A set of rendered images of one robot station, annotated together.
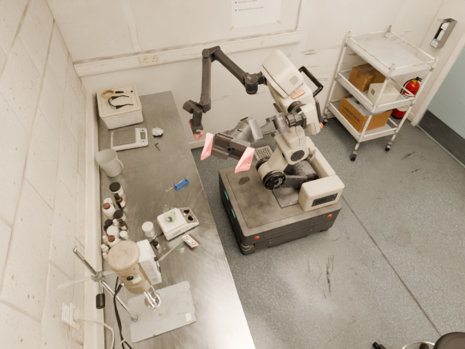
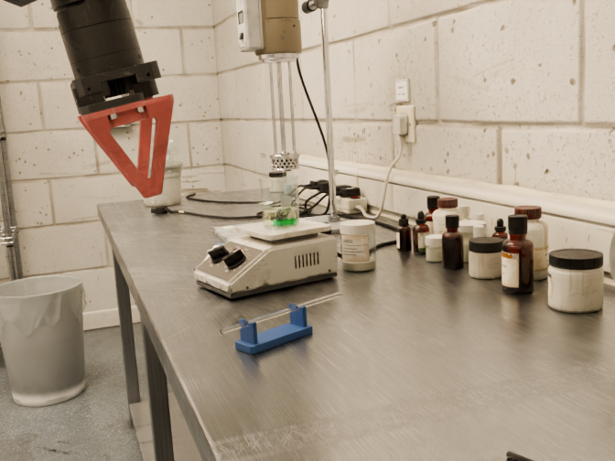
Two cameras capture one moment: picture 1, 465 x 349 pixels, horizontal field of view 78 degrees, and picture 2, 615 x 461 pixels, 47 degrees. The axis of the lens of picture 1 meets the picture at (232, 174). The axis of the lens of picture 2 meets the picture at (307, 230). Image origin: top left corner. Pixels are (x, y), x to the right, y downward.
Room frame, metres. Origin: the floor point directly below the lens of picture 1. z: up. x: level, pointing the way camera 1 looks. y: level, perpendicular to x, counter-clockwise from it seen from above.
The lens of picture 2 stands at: (2.01, 0.37, 1.03)
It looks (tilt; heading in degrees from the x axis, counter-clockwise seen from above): 10 degrees down; 179
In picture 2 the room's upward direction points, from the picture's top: 3 degrees counter-clockwise
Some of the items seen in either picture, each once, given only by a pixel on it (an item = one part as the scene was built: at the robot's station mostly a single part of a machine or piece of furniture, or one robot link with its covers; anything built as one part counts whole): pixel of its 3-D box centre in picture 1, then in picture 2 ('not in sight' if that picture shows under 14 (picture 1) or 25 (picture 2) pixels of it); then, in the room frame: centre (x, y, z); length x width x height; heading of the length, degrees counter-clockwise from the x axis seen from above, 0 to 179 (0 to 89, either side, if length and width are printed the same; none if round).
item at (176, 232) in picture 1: (176, 221); (271, 256); (0.87, 0.32, 0.79); 0.22 x 0.13 x 0.08; 122
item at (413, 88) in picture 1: (406, 97); not in sight; (2.85, -2.01, 0.27); 0.16 x 0.14 x 0.53; 108
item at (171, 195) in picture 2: not in sight; (159, 169); (-0.19, -0.05, 0.86); 0.14 x 0.14 x 0.21
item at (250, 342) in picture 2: (180, 183); (274, 326); (1.17, 0.33, 0.77); 0.10 x 0.03 x 0.04; 133
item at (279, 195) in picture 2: (169, 214); (280, 203); (0.87, 0.34, 0.88); 0.07 x 0.06 x 0.08; 25
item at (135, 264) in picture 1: (138, 268); (265, 5); (0.41, 0.33, 1.25); 0.15 x 0.11 x 0.24; 108
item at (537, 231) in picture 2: (109, 210); (527, 241); (0.94, 0.72, 0.80); 0.06 x 0.06 x 0.11
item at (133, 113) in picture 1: (120, 106); not in sight; (1.92, 0.89, 0.82); 0.37 x 0.31 x 0.14; 21
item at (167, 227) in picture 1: (170, 219); (283, 228); (0.86, 0.34, 0.83); 0.12 x 0.12 x 0.01; 32
